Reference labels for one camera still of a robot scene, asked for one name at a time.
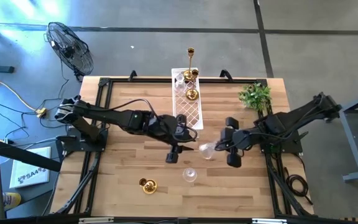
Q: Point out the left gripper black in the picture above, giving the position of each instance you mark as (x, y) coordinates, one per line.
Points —
(166, 127)

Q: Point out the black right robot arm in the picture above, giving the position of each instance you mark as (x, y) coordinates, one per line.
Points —
(291, 119)

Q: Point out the silver metal bracket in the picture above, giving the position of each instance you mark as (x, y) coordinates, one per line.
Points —
(95, 220)
(269, 221)

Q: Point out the black metal table frame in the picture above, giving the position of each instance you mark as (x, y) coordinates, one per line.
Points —
(154, 80)

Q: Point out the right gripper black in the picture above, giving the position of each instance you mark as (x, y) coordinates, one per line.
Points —
(239, 140)

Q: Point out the black floor fan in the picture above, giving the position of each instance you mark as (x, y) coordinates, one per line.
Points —
(70, 51)

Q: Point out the green potted plant white pot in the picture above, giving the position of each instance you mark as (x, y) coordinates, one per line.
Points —
(255, 96)

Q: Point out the ribbed clear glass candle holder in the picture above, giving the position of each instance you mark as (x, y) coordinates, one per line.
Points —
(179, 78)
(207, 151)
(190, 175)

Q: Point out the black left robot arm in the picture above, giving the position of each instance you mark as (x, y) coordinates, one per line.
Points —
(113, 115)

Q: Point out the white lattice plastic tray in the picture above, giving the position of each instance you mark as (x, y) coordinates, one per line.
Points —
(186, 123)

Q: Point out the black diagonal beam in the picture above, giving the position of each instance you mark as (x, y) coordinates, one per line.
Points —
(20, 154)

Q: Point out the yellow shoe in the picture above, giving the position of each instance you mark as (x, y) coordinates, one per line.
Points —
(12, 200)

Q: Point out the white box black print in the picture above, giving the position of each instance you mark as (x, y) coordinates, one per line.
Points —
(30, 168)

